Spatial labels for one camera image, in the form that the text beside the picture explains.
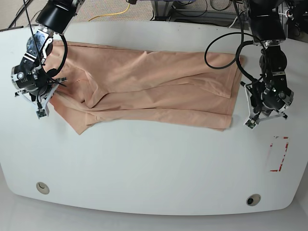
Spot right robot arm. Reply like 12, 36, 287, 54
11, 0, 84, 118

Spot table grommet hole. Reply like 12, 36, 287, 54
246, 194, 261, 206
36, 182, 50, 195

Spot yellow cable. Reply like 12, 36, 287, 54
88, 2, 132, 22

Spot black floor cable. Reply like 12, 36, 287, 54
7, 0, 41, 28

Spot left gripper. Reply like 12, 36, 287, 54
240, 81, 288, 123

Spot red tape rectangle marking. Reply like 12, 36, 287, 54
267, 136, 290, 172

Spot left table grommet hole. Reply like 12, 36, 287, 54
36, 182, 50, 195

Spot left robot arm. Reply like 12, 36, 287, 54
222, 0, 294, 129

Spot aluminium frame stand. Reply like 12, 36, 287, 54
150, 0, 236, 26

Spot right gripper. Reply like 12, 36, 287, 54
13, 77, 67, 113

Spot peach t-shirt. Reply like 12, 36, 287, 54
50, 42, 242, 134

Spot right table grommet hole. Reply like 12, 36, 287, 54
246, 194, 261, 206

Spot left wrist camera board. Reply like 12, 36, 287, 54
245, 118, 258, 129

